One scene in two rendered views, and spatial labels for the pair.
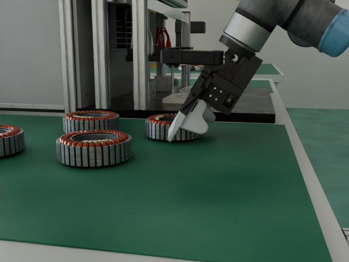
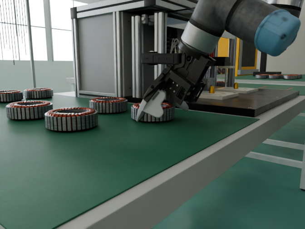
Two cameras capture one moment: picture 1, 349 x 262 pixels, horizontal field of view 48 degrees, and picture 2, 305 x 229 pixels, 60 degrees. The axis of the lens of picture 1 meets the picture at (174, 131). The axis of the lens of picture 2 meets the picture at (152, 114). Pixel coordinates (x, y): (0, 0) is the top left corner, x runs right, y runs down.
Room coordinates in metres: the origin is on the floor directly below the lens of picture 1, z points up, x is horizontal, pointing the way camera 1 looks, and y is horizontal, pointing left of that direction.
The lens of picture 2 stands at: (0.15, -0.29, 0.89)
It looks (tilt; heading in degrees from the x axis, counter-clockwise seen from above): 11 degrees down; 26
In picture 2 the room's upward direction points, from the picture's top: straight up
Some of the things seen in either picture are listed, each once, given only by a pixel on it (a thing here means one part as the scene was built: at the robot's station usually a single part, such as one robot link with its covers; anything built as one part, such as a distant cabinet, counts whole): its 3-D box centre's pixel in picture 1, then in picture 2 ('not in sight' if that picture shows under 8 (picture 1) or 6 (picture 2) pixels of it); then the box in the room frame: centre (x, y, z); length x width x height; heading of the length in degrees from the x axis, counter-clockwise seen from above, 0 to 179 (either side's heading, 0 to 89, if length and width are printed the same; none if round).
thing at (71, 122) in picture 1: (91, 122); (108, 104); (0.79, 0.17, 0.77); 0.11 x 0.11 x 0.04
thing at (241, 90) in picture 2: (204, 89); (235, 89); (1.37, -0.10, 0.78); 0.15 x 0.15 x 0.01; 78
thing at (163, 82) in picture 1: (163, 82); (206, 83); (1.40, 0.04, 0.80); 0.07 x 0.05 x 0.06; 168
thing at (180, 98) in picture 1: (193, 98); (211, 94); (1.13, -0.06, 0.78); 0.15 x 0.15 x 0.01; 78
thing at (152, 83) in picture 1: (145, 89); not in sight; (1.16, 0.09, 0.80); 0.07 x 0.05 x 0.06; 168
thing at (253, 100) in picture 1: (195, 99); (221, 96); (1.25, -0.06, 0.76); 0.64 x 0.47 x 0.02; 168
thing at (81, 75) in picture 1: (121, 47); (173, 57); (1.30, 0.17, 0.92); 0.66 x 0.01 x 0.30; 168
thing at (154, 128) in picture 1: (174, 126); (153, 111); (0.75, 0.00, 0.77); 0.11 x 0.11 x 0.04
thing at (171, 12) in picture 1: (168, 11); (204, 30); (1.27, 0.02, 1.03); 0.62 x 0.01 x 0.03; 168
